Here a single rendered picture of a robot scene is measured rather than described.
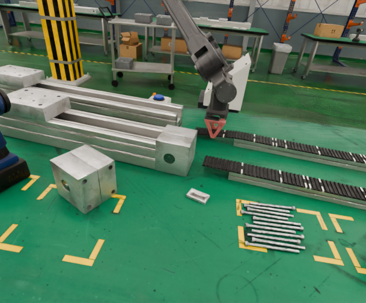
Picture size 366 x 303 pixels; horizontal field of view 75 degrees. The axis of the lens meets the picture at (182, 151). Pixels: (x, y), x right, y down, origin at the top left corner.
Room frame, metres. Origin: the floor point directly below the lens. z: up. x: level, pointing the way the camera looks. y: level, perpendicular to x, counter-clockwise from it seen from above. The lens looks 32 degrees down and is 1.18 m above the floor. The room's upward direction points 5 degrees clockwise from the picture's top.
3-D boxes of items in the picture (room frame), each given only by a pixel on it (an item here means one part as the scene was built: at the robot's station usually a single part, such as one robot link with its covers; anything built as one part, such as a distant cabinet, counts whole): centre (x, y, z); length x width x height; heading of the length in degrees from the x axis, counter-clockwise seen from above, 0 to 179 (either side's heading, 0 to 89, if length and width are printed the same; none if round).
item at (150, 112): (0.84, 0.42, 0.82); 0.80 x 0.10 x 0.09; 78
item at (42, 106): (0.66, 0.45, 0.87); 0.16 x 0.11 x 0.07; 78
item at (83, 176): (0.42, 0.21, 0.83); 0.11 x 0.10 x 0.10; 147
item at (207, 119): (0.72, -0.10, 0.84); 0.07 x 0.07 x 0.09; 78
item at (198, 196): (0.43, -0.05, 0.78); 0.05 x 0.03 x 0.01; 65
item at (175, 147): (0.58, 0.02, 0.83); 0.12 x 0.09 x 0.10; 168
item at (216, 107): (0.74, -0.10, 0.91); 0.10 x 0.07 x 0.07; 168
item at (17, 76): (0.89, 0.66, 0.87); 0.16 x 0.11 x 0.07; 78
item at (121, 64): (3.79, 0.76, 0.50); 1.03 x 0.55 x 1.01; 97
